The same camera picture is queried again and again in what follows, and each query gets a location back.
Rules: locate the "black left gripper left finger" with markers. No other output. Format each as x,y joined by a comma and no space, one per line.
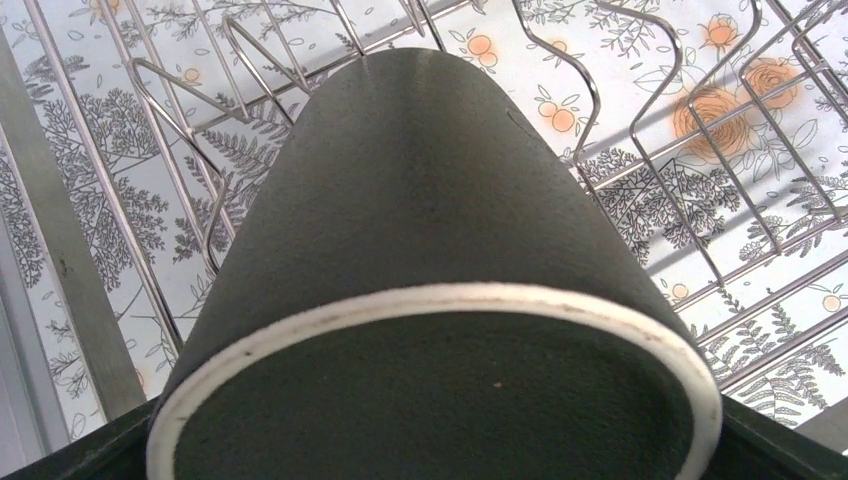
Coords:
115,451

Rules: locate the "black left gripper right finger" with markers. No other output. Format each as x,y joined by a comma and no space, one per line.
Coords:
755,447

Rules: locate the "black mug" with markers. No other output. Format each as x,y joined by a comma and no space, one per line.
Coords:
422,290

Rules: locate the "floral table mat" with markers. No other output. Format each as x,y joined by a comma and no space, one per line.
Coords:
729,79

